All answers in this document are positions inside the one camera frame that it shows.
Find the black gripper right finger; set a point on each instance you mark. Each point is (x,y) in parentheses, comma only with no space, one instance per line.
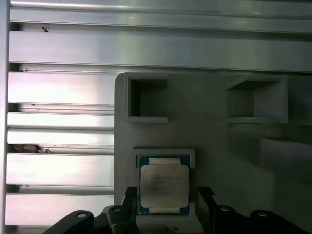
(207,209)

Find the silver topped CPU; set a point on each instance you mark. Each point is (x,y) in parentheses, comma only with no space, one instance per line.
(163,185)

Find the grey printed parts rack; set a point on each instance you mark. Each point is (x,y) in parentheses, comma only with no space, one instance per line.
(207,136)

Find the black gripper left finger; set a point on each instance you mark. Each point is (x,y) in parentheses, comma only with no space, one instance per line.
(130,209)

